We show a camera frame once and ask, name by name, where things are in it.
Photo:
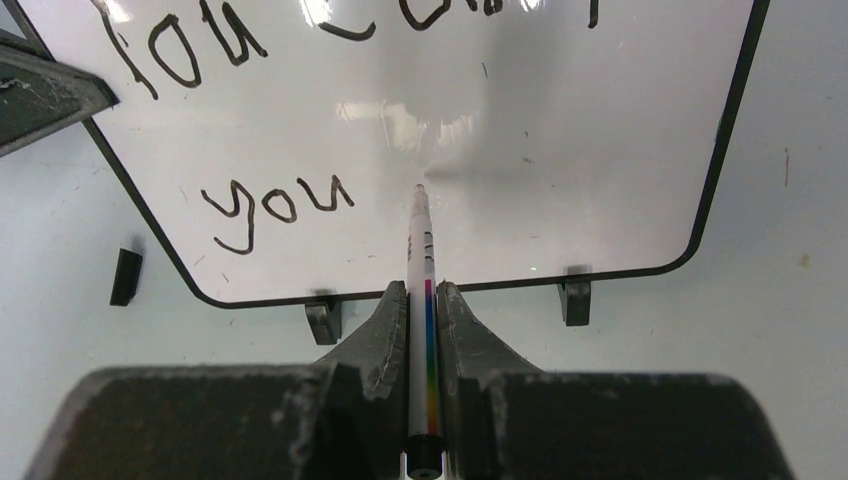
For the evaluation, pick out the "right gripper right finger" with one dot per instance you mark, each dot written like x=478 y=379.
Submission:
x=507 y=419

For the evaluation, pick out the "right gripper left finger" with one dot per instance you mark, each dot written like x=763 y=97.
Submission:
x=341 y=417

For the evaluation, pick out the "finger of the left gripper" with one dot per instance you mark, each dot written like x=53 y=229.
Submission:
x=41 y=97

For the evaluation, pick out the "white marker pen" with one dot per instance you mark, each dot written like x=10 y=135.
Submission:
x=425 y=444

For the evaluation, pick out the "black marker cap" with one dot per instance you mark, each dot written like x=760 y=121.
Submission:
x=128 y=272

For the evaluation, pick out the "black framed whiteboard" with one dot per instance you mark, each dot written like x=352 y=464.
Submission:
x=273 y=146

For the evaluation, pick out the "left whiteboard foot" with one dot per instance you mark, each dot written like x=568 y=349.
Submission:
x=324 y=315

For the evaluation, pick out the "whiteboard foot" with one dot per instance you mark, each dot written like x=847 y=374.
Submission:
x=575 y=296
x=324 y=315

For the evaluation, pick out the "right whiteboard foot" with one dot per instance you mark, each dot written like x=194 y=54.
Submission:
x=575 y=296

